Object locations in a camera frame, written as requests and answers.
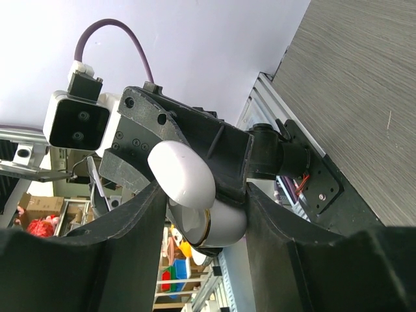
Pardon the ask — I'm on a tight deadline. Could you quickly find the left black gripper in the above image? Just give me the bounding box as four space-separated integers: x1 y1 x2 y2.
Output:
99 83 254 204

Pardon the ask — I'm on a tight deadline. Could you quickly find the white charging case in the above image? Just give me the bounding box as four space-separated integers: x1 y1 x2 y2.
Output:
148 140 247 248

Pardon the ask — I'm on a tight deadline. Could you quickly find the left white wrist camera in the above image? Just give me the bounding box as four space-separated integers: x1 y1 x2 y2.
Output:
42 60 120 151

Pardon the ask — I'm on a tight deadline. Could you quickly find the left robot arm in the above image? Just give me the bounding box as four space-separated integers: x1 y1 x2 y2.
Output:
99 83 381 235

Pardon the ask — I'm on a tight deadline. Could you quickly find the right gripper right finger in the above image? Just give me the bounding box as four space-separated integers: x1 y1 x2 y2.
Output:
246 183 415 311

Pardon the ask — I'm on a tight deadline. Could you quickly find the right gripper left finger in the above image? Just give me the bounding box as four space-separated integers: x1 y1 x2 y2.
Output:
1 182 166 311

